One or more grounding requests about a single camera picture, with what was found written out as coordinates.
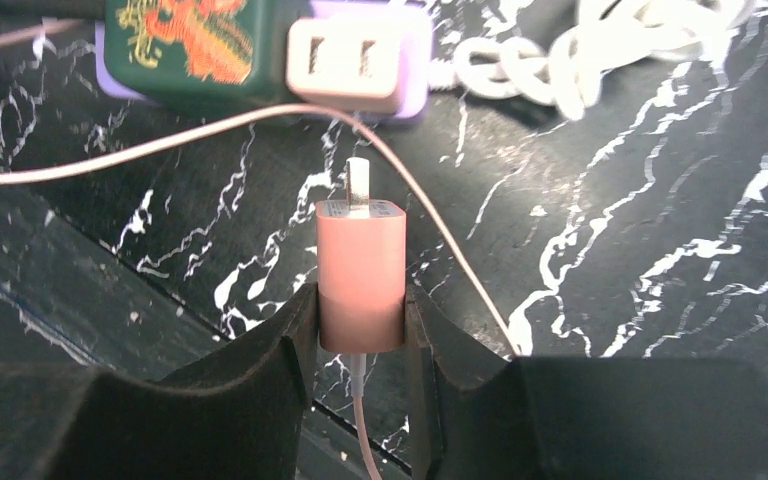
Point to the pink charger with cable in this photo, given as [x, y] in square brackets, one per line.
[361, 259]

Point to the green power adapter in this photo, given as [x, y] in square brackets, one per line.
[210, 59]

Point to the purple power strip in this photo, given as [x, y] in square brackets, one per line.
[414, 24]

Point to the small pink adapter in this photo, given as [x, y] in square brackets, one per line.
[346, 63]

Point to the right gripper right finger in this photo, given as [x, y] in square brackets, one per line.
[474, 415]

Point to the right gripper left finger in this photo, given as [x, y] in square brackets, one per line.
[234, 414]

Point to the white plug with cord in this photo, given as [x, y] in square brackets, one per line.
[607, 35]

